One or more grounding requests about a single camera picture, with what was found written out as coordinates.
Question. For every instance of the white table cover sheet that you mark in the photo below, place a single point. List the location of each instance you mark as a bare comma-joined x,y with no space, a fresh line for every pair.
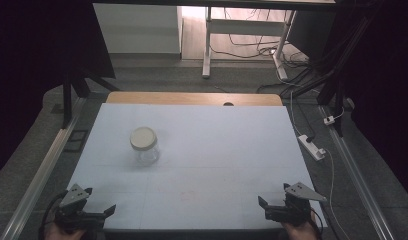
208,160

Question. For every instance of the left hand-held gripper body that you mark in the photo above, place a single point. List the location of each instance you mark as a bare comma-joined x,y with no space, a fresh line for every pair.
73,200

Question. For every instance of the aluminium rail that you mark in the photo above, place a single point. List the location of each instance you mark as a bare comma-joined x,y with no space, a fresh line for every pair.
42,173
355,173

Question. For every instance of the black metal stand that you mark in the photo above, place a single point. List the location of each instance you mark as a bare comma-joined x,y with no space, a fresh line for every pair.
67,100
338,100

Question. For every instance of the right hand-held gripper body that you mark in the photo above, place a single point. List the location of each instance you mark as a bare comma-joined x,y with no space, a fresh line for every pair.
298,206

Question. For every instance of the cream round jar lid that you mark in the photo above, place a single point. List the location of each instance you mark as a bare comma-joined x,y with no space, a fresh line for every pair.
143,138

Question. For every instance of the clear glass jar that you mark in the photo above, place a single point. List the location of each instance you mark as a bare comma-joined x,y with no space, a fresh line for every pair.
148,158

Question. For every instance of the person's right hand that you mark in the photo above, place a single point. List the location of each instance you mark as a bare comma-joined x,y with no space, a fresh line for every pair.
302,233

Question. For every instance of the white cabinet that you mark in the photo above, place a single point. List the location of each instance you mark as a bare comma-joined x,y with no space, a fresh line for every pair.
138,30

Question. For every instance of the black floor bracket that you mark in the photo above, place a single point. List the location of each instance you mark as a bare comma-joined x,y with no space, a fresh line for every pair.
76,141

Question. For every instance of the black plug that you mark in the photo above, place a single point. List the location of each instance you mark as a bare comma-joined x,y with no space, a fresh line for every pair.
311,138

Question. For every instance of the person's left hand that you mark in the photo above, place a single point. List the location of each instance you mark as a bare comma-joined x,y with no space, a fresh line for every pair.
63,235

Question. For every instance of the small white adapter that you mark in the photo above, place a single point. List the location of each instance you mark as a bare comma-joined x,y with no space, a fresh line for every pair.
329,120

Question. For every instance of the white desk frame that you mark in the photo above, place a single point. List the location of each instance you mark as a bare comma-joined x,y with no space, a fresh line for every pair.
245,27

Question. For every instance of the black curtain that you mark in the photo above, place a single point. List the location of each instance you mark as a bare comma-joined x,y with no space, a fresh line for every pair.
388,83
32,66

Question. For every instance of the white power strip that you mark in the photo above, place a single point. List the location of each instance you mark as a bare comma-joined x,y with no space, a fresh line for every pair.
311,148

